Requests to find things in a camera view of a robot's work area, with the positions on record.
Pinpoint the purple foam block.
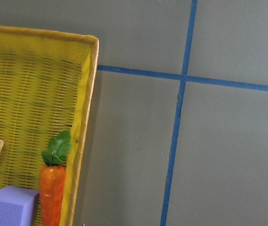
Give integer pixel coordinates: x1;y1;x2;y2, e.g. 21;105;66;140
0;186;39;226

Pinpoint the toy carrot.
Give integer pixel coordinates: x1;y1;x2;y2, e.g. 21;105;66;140
39;130;71;226

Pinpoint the yellow plastic basket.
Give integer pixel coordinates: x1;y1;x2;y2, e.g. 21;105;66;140
0;26;99;226

